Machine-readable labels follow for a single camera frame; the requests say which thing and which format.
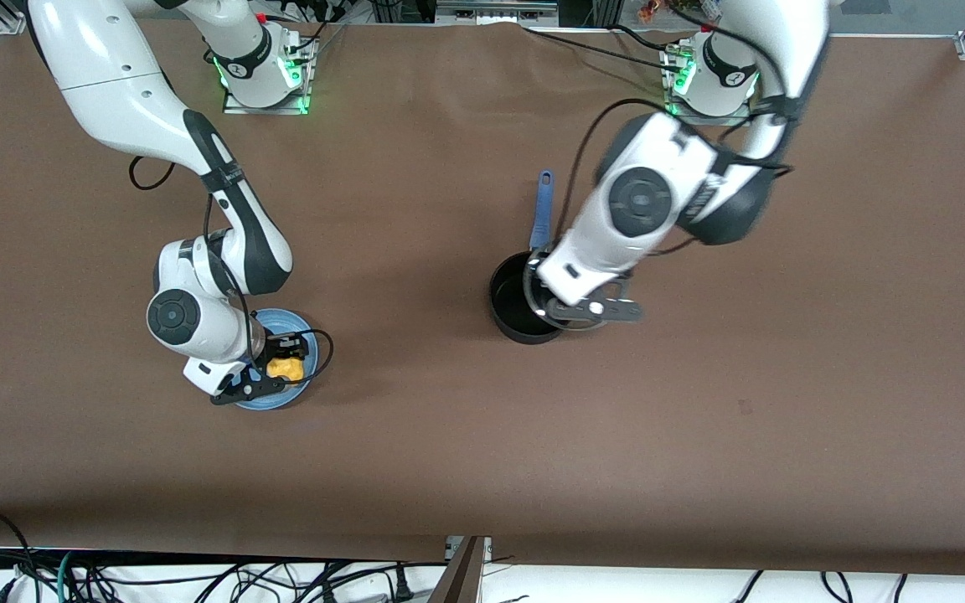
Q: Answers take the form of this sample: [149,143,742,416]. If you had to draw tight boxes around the aluminium profile with bracket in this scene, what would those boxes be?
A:
[428,536,493,603]

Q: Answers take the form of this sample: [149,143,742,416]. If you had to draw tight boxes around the short black table cable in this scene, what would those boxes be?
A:
[612,23,684,53]

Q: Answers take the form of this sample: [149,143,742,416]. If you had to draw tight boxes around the long black table cable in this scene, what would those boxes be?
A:
[524,28,684,73]

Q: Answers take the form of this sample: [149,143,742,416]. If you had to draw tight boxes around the black base connector cables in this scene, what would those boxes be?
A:
[265,0,351,53]

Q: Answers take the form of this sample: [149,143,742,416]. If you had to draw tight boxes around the glass lid with blue knob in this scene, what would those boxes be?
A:
[523,251,617,332]

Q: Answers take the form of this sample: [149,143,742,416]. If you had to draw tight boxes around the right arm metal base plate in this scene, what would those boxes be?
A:
[223,25,317,116]

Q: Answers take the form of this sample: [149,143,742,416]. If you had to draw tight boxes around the silver metal rail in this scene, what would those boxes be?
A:
[436,0,560,26]

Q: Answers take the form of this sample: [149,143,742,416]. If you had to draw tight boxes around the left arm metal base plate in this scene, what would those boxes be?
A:
[663,42,754,127]

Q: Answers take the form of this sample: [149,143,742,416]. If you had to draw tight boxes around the black pot with blue handle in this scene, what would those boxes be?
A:
[489,170,569,345]

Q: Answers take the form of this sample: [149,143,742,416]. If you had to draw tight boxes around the blue round plate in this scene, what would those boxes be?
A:
[234,308,314,411]

